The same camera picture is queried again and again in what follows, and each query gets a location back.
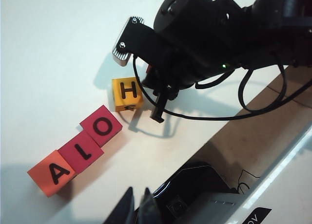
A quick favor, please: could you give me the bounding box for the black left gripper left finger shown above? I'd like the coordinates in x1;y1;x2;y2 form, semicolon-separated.
102;187;135;224

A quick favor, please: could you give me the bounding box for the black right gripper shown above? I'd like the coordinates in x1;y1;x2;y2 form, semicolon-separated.
142;50;220;124

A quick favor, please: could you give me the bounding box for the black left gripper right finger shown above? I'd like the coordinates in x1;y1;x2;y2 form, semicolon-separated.
138;187;161;224

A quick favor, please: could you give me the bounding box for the yellow foam block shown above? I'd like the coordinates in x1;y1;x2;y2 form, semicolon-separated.
111;76;143;112

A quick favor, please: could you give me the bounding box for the pink block with T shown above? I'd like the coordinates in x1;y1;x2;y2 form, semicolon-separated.
58;131;105;174

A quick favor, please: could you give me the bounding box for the orange foam block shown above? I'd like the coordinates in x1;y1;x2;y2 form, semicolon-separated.
27;149;78;198

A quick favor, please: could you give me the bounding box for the pink block with O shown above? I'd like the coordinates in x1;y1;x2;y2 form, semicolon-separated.
79;105;123;147

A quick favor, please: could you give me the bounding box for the black box device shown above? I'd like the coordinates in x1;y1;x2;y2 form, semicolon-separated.
152;162;238;222

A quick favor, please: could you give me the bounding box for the silver device box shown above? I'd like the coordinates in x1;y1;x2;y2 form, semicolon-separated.
195;191;244;224

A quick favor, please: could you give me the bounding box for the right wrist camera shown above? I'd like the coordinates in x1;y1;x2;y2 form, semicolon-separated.
112;16;156;67

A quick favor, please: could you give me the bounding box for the thin black wire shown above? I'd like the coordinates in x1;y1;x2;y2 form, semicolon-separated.
237;169;260;193

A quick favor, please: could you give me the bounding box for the white frame beam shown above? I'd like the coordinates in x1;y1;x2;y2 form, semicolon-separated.
229;129;312;224

